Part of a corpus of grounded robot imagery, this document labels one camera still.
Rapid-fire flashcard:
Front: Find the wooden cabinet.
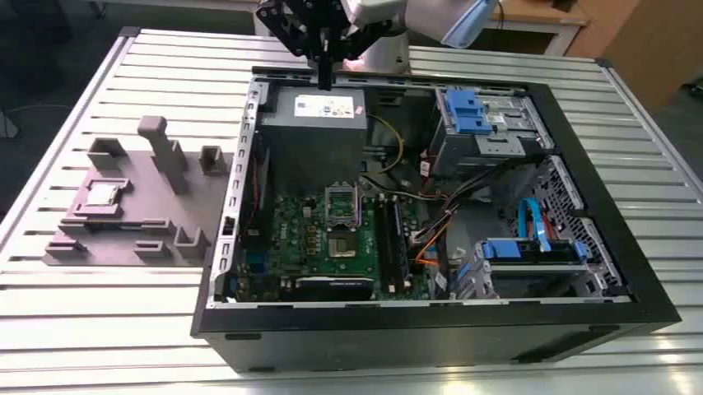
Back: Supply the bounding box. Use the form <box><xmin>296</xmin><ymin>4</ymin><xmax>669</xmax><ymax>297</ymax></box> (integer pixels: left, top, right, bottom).
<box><xmin>565</xmin><ymin>0</ymin><xmax>703</xmax><ymax>114</ymax></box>

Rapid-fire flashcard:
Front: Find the blue flat wire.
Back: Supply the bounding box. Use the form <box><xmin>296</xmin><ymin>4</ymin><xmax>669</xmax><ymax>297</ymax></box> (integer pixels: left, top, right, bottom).
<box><xmin>518</xmin><ymin>197</ymin><xmax>551</xmax><ymax>254</ymax></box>

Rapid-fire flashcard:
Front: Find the grey metal disk bay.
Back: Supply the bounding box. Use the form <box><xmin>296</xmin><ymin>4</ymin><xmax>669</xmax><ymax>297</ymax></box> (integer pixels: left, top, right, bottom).
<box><xmin>450</xmin><ymin>242</ymin><xmax>631</xmax><ymax>304</ymax></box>

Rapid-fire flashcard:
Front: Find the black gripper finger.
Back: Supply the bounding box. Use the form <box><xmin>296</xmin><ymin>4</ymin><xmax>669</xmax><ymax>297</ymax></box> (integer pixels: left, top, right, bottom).
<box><xmin>255</xmin><ymin>0</ymin><xmax>328</xmax><ymax>91</ymax></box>
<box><xmin>326</xmin><ymin>19</ymin><xmax>398</xmax><ymax>91</ymax></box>

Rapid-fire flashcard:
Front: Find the hard disk in blue carrier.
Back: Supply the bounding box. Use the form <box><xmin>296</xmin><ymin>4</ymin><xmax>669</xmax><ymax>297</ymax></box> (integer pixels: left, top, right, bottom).
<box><xmin>475</xmin><ymin>238</ymin><xmax>590</xmax><ymax>267</ymax></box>

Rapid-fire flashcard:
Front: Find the metal socket cover frame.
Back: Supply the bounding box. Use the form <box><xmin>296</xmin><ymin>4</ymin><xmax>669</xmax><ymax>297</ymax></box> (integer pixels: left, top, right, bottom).
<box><xmin>326</xmin><ymin>184</ymin><xmax>363</xmax><ymax>230</ymax></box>

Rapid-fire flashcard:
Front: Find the black RAM stick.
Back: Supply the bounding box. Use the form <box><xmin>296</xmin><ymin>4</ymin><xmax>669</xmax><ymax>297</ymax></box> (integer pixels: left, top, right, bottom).
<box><xmin>390</xmin><ymin>196</ymin><xmax>414</xmax><ymax>286</ymax></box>

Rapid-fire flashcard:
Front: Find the orange wire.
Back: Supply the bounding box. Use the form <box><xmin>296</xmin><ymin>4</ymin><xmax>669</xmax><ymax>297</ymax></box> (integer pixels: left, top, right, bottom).
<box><xmin>413</xmin><ymin>232</ymin><xmax>441</xmax><ymax>269</ymax></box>

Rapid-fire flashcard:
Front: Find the black open PC case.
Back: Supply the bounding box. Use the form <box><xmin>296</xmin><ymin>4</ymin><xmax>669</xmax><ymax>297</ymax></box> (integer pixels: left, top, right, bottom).
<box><xmin>190</xmin><ymin>64</ymin><xmax>683</xmax><ymax>374</ymax></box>

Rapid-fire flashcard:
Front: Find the silver square CPU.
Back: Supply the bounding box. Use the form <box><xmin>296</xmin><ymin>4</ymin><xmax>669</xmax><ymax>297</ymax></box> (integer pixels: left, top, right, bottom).
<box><xmin>87</xmin><ymin>184</ymin><xmax>127</xmax><ymax>207</ymax></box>

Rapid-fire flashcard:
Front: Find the grey power supply unit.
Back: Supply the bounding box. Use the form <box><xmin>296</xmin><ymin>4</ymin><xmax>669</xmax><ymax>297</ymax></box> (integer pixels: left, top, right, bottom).
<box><xmin>256</xmin><ymin>86</ymin><xmax>368</xmax><ymax>197</ymax></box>

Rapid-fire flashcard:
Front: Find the black RAM slot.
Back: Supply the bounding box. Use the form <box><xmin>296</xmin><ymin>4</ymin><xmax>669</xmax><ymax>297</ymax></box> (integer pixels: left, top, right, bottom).
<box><xmin>375</xmin><ymin>195</ymin><xmax>393</xmax><ymax>291</ymax></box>

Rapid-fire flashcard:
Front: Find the black graphics card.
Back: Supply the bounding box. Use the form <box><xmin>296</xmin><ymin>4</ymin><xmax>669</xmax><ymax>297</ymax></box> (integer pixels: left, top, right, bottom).
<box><xmin>278</xmin><ymin>274</ymin><xmax>377</xmax><ymax>302</ymax></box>

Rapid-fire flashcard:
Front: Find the grey metal drive cage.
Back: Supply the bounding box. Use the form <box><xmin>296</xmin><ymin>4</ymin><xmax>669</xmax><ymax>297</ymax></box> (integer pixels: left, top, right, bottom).
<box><xmin>427</xmin><ymin>86</ymin><xmax>555</xmax><ymax>176</ymax></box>

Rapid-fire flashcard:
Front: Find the green motherboard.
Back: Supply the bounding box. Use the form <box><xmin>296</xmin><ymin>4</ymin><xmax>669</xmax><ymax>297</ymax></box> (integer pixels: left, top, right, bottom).
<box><xmin>235</xmin><ymin>187</ymin><xmax>435</xmax><ymax>301</ymax></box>

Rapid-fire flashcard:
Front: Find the yellow wire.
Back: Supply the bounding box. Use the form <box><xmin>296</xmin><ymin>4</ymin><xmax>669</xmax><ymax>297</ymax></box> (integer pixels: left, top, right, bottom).
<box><xmin>364</xmin><ymin>114</ymin><xmax>406</xmax><ymax>177</ymax></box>

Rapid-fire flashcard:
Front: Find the wooden desk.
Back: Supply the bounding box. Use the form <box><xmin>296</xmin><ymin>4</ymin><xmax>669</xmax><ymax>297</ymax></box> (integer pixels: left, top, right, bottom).
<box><xmin>491</xmin><ymin>0</ymin><xmax>593</xmax><ymax>57</ymax></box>

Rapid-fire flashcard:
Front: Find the black wire bundle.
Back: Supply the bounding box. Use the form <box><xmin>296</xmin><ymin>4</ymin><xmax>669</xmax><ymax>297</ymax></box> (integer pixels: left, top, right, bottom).
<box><xmin>414</xmin><ymin>155</ymin><xmax>551</xmax><ymax>244</ymax></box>

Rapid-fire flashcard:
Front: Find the grey plastic parts rack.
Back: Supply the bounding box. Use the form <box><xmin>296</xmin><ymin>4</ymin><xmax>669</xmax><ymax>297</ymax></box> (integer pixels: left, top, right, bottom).
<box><xmin>42</xmin><ymin>115</ymin><xmax>230</xmax><ymax>267</ymax></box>

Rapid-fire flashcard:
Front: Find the blue plastic drive latch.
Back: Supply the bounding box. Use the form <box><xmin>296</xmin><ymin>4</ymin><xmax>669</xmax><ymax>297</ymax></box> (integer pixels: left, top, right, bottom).
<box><xmin>447</xmin><ymin>89</ymin><xmax>486</xmax><ymax>119</ymax></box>
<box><xmin>454</xmin><ymin>114</ymin><xmax>495</xmax><ymax>135</ymax></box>

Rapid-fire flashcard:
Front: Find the CPU socket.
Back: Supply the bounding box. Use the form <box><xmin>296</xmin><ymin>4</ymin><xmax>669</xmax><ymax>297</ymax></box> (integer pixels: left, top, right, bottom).
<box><xmin>327</xmin><ymin>229</ymin><xmax>363</xmax><ymax>261</ymax></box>

